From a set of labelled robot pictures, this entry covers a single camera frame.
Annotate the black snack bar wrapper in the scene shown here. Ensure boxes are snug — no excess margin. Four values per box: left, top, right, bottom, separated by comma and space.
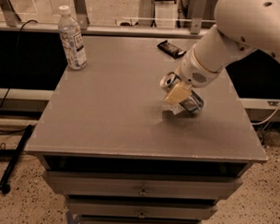
157, 40, 185, 59

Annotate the clear plastic water bottle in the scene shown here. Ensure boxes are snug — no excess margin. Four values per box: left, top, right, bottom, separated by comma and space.
58, 5, 87, 70

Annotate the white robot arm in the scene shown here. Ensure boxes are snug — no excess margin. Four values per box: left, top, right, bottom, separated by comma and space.
160, 0, 280, 105

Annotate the metal railing frame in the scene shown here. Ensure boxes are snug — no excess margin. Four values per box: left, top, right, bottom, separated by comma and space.
0, 0, 217, 39

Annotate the middle grey drawer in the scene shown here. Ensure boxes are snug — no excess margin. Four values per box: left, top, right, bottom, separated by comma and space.
66, 199, 217, 220

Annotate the silver blue redbull can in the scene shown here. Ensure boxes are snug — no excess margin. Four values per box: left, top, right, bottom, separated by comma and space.
159, 72, 204, 112

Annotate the black rod on floor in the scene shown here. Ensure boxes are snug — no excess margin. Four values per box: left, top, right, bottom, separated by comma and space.
0, 124, 33, 195

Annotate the black cable on left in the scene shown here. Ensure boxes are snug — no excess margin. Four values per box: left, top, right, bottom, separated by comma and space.
0, 18, 39, 137

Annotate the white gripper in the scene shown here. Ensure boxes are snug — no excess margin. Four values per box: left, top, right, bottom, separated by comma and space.
164, 45, 228, 105

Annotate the white cable on right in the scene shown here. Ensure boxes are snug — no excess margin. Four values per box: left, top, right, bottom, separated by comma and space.
251, 88, 280, 127

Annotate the grey metal drawer cabinet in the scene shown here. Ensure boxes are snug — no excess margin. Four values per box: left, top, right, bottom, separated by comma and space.
21, 31, 273, 224

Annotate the top grey drawer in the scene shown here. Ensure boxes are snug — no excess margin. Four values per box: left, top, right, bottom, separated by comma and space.
43, 171, 242, 201

